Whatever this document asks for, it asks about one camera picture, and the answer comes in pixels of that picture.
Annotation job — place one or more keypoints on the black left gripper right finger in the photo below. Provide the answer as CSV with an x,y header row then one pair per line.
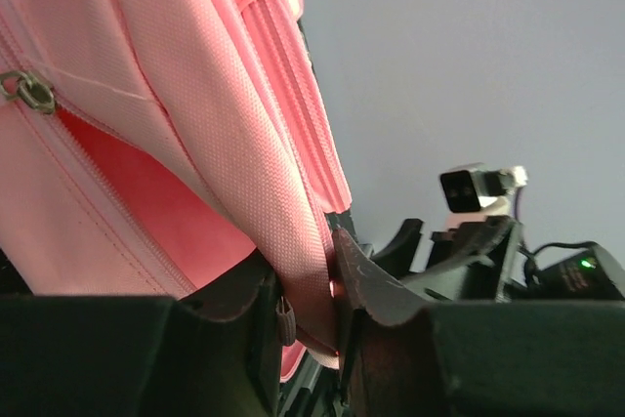
x,y
403,356

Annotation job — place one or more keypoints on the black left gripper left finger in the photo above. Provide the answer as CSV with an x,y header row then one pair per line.
x,y
214,353

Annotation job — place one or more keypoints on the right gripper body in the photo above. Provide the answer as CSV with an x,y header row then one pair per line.
x,y
471,262

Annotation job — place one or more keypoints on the pink school backpack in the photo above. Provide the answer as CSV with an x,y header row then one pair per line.
x,y
148,146

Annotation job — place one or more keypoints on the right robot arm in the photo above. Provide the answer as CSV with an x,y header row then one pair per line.
x,y
586,273

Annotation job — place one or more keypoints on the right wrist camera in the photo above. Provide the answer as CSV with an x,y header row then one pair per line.
x,y
473,192

